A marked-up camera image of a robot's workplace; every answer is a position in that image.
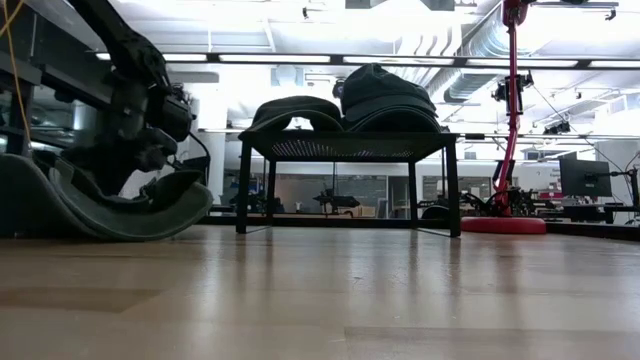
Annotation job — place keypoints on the dark teal baseball cap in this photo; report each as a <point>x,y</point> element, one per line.
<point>385,85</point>

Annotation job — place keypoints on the red desk lamp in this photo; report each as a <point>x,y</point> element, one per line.
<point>502,226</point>

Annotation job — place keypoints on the olive green baseball cap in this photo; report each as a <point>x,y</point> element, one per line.
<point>125,225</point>
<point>300,106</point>

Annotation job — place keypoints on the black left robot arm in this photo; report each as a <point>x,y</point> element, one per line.
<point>125,45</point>

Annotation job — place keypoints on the black perforated metal shelf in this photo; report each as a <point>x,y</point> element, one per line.
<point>350,145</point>

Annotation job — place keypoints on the background black robot arm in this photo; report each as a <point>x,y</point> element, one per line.
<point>337,201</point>

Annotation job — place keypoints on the black monitor on stand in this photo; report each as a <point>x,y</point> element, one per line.
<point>585,177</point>

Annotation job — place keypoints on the black clamp bracket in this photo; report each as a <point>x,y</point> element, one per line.
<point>505,92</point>

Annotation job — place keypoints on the black window frame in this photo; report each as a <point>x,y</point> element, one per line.
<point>50,85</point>

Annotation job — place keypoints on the silver ventilation duct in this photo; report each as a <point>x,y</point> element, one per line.
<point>470,85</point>

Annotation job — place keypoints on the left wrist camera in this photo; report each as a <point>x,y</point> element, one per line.
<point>177,117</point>

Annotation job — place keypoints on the long ceiling light bar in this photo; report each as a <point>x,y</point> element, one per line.
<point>275,58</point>

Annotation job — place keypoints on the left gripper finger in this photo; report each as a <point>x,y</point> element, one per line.
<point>155,150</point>
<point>100,170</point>

